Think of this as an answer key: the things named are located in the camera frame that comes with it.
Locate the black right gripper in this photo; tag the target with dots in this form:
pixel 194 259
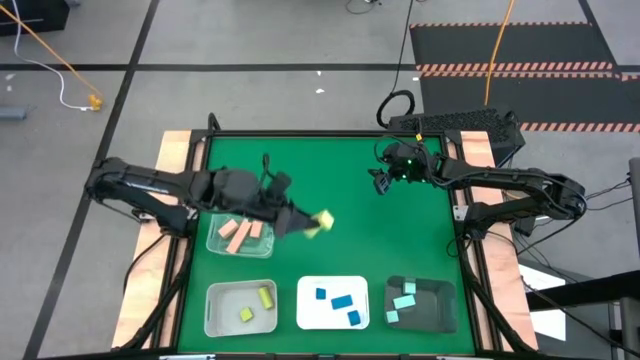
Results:
pixel 400 155

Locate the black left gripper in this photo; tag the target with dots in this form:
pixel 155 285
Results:
pixel 235 192

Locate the yellow arch block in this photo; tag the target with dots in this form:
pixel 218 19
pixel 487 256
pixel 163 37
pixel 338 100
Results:
pixel 326 220

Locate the short orange block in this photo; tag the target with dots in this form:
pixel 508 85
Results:
pixel 256 230

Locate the long orange block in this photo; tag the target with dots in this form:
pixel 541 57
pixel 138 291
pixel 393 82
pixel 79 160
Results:
pixel 239 237

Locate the pink block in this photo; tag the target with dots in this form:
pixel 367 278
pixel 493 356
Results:
pixel 227 228

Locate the small blue block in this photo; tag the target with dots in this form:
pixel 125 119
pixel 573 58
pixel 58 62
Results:
pixel 354 318
pixel 320 294

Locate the yellow cylinder block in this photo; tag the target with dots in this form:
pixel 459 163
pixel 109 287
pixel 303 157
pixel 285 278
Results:
pixel 266 297

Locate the blue rectangular block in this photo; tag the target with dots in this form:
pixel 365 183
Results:
pixel 342 302

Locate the small yellow cube block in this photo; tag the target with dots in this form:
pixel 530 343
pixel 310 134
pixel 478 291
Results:
pixel 246 314

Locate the long mint block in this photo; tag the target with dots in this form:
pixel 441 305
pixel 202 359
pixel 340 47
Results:
pixel 404 302

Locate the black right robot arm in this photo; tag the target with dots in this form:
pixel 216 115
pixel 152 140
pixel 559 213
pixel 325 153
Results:
pixel 520 180

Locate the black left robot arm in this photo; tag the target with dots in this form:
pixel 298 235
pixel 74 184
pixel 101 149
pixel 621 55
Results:
pixel 150 180

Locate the clear plastic bin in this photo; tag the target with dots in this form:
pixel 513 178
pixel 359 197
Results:
pixel 265 247

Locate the green table mat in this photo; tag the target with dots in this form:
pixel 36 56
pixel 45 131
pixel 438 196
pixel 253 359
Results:
pixel 360 240

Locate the black perforated box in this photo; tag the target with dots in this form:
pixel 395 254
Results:
pixel 450 120

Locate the white plastic bin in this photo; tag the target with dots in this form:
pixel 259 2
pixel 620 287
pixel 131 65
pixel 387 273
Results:
pixel 310 315

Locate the light grey plastic bin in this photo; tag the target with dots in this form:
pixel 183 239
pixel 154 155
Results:
pixel 225 310

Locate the dark grey plastic bin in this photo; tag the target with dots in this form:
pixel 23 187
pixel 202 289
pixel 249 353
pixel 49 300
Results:
pixel 435 310

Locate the wooden side board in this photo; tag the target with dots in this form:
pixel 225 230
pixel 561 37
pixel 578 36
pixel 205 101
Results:
pixel 515 310
pixel 150 300

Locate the black hazard-striped floor mat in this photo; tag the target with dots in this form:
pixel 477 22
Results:
pixel 525 45

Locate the white paper sheet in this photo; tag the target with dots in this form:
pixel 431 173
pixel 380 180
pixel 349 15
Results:
pixel 547 320

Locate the yellow floor plug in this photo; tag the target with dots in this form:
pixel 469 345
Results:
pixel 95 103

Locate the black metal beam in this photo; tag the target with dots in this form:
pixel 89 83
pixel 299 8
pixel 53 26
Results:
pixel 600 287

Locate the grey metal stand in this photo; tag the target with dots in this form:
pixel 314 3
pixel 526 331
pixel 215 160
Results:
pixel 630 330

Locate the small grey floor object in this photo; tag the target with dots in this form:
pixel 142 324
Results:
pixel 11 113

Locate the black equipment case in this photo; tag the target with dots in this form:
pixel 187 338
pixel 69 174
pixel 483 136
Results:
pixel 30 15

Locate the grey metal post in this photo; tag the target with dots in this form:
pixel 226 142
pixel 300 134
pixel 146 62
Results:
pixel 635 200

